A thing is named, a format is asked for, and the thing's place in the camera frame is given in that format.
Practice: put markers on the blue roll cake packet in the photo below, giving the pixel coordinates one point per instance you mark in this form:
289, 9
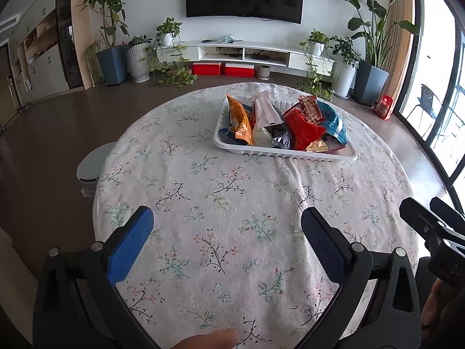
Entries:
227, 132

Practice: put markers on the white plastic tray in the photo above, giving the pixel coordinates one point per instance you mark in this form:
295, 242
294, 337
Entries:
276, 153

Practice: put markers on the trailing plant in white pot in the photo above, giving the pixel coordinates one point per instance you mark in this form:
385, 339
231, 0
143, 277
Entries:
168, 38
318, 48

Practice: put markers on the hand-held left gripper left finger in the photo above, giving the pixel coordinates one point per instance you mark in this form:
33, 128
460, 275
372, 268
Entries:
131, 247

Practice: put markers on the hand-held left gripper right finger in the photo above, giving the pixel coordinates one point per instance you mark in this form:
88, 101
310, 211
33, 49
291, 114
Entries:
323, 247

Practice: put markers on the bushy plant in white pot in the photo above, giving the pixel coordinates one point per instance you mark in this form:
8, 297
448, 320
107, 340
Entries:
343, 80

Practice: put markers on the gold red snack packet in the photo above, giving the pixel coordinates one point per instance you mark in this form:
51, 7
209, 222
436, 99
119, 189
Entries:
318, 146

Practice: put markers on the red gift bag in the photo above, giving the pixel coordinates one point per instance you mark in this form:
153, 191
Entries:
385, 108

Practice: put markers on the person's left hand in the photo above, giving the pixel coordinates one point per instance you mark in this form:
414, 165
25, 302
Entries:
207, 340

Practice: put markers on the brown red snack packet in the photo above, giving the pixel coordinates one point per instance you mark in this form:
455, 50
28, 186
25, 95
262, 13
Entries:
310, 111

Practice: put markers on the orange snack packet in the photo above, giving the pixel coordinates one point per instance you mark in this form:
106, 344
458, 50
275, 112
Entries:
239, 120

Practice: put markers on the person's right hand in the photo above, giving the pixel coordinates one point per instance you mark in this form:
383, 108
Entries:
434, 307

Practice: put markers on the teal cartoon snack packet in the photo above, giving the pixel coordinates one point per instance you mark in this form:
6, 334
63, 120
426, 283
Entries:
332, 123

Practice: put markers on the black set-top box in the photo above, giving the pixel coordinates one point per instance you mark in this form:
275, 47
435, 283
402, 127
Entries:
261, 57

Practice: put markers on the tall tree in blue pot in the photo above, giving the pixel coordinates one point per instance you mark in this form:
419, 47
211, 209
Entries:
112, 65

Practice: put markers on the pink cartoon snack packet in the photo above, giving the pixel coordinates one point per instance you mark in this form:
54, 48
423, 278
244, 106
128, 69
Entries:
336, 148

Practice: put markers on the white wall cabinet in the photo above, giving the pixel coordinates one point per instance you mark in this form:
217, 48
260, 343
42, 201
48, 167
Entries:
47, 65

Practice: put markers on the large-leaf plant in blue pot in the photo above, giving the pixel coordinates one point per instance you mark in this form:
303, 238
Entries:
370, 83

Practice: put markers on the black window frame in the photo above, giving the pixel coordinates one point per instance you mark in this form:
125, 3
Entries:
417, 14

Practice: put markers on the white television cabinet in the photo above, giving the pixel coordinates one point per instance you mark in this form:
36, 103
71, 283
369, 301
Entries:
298, 59

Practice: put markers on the beige curtain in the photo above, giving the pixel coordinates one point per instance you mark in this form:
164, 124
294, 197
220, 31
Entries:
397, 51

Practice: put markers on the white stool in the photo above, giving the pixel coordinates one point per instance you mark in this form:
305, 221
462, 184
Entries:
92, 163

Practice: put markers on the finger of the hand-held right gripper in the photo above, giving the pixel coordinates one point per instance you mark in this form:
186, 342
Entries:
417, 216
448, 209

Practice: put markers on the white snack packet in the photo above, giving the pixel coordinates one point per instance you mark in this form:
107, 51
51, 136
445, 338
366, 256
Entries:
267, 112

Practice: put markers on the black balcony chair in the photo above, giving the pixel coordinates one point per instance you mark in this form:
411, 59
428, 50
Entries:
427, 94

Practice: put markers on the dark tall panel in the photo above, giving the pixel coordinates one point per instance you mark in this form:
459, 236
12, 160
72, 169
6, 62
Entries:
69, 43

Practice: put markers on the empty grey flower pot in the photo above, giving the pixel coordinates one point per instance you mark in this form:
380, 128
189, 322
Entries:
263, 72

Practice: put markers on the black snack packet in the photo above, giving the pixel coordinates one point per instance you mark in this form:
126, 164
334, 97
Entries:
281, 134

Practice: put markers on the plant in white ribbed pot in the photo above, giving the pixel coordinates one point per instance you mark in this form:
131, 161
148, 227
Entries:
138, 61

